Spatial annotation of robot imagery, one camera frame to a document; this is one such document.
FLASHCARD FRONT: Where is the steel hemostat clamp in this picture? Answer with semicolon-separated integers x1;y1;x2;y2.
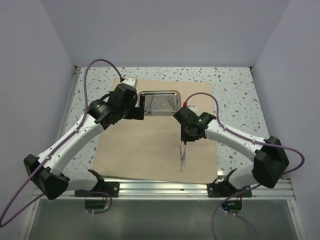
146;96;154;115

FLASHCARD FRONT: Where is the steel scalpel handle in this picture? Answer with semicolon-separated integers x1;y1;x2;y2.
178;146;185;173
180;147;187;172

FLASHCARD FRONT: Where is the beige cloth wrap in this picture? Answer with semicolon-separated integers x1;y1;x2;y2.
91;77;218;183

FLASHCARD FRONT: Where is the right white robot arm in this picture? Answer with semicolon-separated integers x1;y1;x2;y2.
174;106;289;197

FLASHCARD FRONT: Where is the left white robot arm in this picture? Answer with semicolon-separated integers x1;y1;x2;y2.
23;77;145;200

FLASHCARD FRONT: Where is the steel instrument tray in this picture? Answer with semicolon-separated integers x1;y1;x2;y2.
138;90;182;116

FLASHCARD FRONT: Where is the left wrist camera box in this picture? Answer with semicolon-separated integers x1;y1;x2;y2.
122;77;138;88

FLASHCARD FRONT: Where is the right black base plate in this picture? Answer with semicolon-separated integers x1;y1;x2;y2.
206;181;250;198

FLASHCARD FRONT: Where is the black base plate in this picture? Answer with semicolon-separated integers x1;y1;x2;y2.
206;181;250;198
74;181;120;198

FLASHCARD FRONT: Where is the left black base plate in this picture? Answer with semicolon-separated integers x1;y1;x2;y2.
74;181;120;198

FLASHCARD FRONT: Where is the aluminium rail frame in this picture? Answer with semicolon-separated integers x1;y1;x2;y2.
36;67;300;240

